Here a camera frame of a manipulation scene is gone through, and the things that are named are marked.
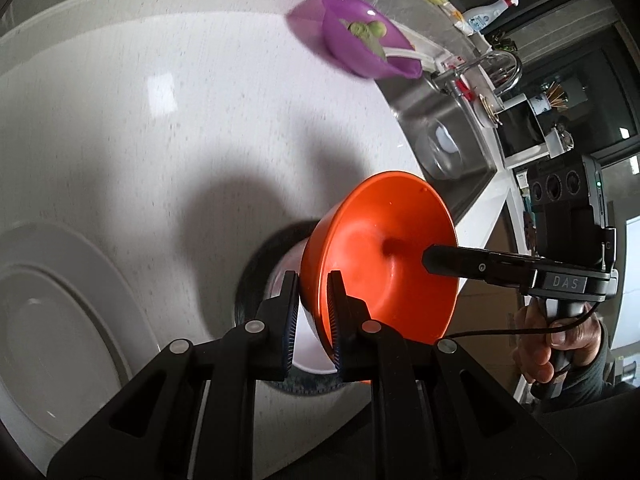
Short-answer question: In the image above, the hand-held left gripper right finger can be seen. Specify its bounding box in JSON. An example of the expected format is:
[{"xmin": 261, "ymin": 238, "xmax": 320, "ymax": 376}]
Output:
[{"xmin": 326, "ymin": 270, "xmax": 581, "ymax": 480}]

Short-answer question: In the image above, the large white plate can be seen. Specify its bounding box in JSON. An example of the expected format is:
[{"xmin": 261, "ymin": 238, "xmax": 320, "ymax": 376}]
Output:
[{"xmin": 0, "ymin": 222, "xmax": 163, "ymax": 467}]

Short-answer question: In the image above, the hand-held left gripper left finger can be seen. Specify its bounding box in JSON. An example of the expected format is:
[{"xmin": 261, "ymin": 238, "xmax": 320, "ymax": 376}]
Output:
[{"xmin": 47, "ymin": 270, "xmax": 301, "ymax": 480}]

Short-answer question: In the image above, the white chopstick holder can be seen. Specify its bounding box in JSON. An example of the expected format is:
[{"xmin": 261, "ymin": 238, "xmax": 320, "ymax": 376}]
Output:
[{"xmin": 527, "ymin": 82, "xmax": 568, "ymax": 117}]

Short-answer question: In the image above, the white spoon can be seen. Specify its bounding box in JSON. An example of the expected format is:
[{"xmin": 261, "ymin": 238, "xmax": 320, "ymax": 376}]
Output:
[{"xmin": 380, "ymin": 45, "xmax": 441, "ymax": 68}]

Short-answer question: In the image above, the white spray bottle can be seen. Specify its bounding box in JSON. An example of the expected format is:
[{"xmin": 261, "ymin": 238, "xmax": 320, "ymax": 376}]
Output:
[{"xmin": 457, "ymin": 0, "xmax": 521, "ymax": 37}]

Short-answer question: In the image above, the person's right hand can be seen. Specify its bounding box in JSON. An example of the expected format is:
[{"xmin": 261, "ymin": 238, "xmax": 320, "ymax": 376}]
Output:
[{"xmin": 512, "ymin": 302, "xmax": 603, "ymax": 386}]

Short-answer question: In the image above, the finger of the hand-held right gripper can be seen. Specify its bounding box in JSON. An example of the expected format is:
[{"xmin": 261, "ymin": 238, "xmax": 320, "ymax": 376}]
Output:
[{"xmin": 422, "ymin": 243, "xmax": 539, "ymax": 289}]

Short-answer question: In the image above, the brown cardboard box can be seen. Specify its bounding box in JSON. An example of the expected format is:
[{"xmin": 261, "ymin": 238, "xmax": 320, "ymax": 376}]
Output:
[{"xmin": 445, "ymin": 285, "xmax": 526, "ymax": 396}]

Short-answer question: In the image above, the purple plastic bowl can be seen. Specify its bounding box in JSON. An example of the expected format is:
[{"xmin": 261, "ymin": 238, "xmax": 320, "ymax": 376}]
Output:
[{"xmin": 287, "ymin": 0, "xmax": 425, "ymax": 80}]

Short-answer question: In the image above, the glass bowl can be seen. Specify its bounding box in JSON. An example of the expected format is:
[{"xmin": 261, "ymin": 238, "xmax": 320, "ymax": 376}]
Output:
[{"xmin": 415, "ymin": 116, "xmax": 476, "ymax": 181}]

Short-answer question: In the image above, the orange plastic bowl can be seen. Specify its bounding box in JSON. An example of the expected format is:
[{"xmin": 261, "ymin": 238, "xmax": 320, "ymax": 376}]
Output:
[{"xmin": 300, "ymin": 171, "xmax": 458, "ymax": 361}]

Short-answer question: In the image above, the chrome faucet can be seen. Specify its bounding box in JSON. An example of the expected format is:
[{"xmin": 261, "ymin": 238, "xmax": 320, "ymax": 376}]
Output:
[{"xmin": 432, "ymin": 50, "xmax": 523, "ymax": 98}]

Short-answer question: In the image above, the green vegetable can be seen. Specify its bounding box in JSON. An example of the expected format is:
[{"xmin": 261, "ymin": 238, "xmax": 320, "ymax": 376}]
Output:
[{"xmin": 340, "ymin": 17, "xmax": 390, "ymax": 58}]

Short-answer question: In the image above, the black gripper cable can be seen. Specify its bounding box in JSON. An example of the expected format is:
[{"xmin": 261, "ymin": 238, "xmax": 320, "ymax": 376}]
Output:
[{"xmin": 442, "ymin": 310, "xmax": 598, "ymax": 341}]

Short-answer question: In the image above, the stainless steel sink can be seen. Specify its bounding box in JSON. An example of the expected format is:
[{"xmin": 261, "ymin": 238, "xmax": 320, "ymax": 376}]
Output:
[{"xmin": 375, "ymin": 67, "xmax": 501, "ymax": 211}]

